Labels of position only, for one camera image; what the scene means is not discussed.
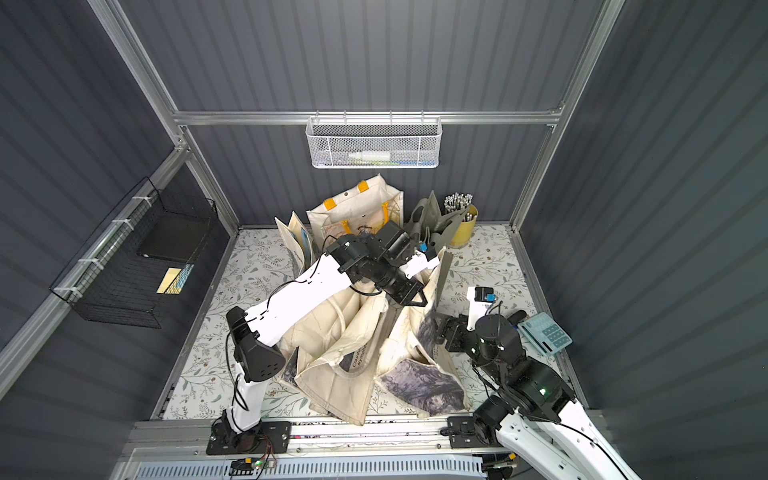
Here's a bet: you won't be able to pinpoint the cream tote with purple print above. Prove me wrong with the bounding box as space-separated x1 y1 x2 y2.
375 266 470 418

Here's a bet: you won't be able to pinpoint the white tube in basket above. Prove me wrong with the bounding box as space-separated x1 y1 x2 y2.
348 151 392 165

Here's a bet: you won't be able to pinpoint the white wire wall basket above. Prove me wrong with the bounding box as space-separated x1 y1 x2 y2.
305 115 443 169

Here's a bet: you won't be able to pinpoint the black wire wall basket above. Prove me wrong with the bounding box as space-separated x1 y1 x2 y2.
51 182 218 329

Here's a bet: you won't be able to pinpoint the yellow pencil cup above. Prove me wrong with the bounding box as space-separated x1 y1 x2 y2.
450 205 478 248

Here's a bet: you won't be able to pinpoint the cream tote bag front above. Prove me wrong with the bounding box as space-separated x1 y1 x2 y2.
276 281 389 426

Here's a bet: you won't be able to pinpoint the yellow sticky notepad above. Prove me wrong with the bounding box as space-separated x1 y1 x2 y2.
156 268 185 295

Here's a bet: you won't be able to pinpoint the teal calculator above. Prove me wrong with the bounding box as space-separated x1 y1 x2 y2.
517 312 572 356

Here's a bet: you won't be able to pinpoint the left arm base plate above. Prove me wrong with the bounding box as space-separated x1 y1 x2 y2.
206 417 292 456

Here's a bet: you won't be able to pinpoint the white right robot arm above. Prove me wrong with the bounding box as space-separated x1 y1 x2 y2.
436 314 638 479

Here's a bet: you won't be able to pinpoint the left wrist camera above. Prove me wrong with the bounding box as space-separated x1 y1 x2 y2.
400 243 440 278

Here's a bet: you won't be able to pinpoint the bundle of pencils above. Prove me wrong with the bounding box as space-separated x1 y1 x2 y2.
444 192 473 213

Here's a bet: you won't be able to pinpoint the cream tote blue print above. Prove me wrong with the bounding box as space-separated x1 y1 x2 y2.
274 212 318 276

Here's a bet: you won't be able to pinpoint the olive green canvas bag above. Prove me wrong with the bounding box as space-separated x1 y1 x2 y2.
405 192 460 314

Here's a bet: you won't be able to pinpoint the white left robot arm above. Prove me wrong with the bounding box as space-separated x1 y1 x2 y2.
222 221 439 434

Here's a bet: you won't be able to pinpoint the cream tote yellow handles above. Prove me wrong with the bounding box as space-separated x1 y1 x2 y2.
307 175 404 247

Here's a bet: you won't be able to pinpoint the black notebook in basket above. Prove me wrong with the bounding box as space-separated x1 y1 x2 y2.
136 215 211 263

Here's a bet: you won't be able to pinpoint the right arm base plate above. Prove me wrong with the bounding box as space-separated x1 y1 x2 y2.
439 416 488 449

